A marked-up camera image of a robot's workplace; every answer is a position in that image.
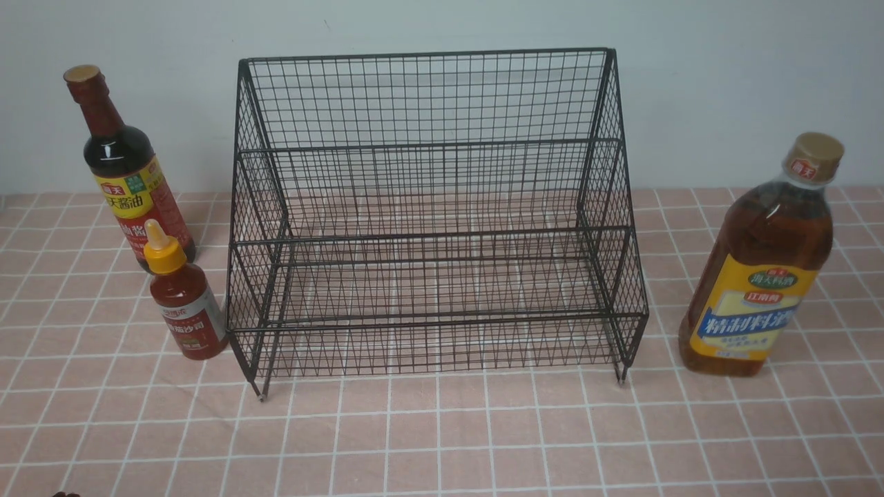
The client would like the red chili sauce squeeze bottle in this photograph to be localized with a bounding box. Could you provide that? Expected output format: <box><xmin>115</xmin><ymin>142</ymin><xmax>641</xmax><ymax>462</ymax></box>
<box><xmin>143</xmin><ymin>218</ymin><xmax>229</xmax><ymax>360</ymax></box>

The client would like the dark soy sauce bottle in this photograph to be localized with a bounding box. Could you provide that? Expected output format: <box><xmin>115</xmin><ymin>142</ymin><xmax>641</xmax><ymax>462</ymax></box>
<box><xmin>64</xmin><ymin>65</ymin><xmax>197</xmax><ymax>271</ymax></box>

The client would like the amber cooking wine bottle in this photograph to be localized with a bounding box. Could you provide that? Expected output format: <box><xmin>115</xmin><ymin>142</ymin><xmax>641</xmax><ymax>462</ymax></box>
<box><xmin>678</xmin><ymin>132</ymin><xmax>845</xmax><ymax>377</ymax></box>

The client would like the pink checkered tablecloth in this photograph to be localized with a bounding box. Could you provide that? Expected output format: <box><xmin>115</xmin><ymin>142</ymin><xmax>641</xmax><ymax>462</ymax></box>
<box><xmin>2</xmin><ymin>186</ymin><xmax>882</xmax><ymax>496</ymax></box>

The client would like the black wire mesh shelf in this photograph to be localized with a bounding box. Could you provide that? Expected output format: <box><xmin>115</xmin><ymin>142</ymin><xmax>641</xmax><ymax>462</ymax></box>
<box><xmin>225</xmin><ymin>48</ymin><xmax>650</xmax><ymax>399</ymax></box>

